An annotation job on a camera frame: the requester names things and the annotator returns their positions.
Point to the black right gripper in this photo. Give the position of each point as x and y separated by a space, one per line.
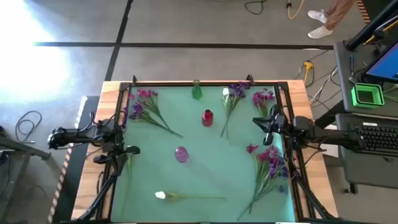
279 123

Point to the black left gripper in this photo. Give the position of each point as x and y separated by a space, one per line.
116 151

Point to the magenta artificial flower bunch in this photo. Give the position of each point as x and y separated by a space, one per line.
259 98
146 93
264 155

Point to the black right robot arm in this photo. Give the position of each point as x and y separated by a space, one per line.
329 135

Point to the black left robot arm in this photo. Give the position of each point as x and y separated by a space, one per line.
74 135

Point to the red ribbed glass vase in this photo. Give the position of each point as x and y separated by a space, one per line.
207 119

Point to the pink ribbed glass vase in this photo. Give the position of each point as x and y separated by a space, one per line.
182 155

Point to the green glass vase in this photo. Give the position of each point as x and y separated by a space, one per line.
196 92

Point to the black floor mat striped edge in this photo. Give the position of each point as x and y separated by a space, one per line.
70 186
363 11

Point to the white paper sheet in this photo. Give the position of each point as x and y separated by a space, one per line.
334 152

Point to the teal table mat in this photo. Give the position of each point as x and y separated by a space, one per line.
202 174

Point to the grey metal stand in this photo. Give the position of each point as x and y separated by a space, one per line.
28 150

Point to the green plastic bin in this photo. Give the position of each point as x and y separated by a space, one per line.
356 99

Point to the blue pen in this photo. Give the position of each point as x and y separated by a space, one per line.
352 63

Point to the person's white shoe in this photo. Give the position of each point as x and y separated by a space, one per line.
317 15
319 32

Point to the black keyboard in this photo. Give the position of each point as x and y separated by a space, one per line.
376 140

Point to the grey computer desk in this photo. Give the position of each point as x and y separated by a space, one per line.
367 174

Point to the person's leg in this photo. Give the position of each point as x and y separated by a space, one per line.
339 14

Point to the computer monitor blue screen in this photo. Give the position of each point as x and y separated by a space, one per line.
387 65

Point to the black monitor pole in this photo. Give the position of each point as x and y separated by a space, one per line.
367 31

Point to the black aluminium frame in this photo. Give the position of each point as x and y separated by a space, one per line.
281 84

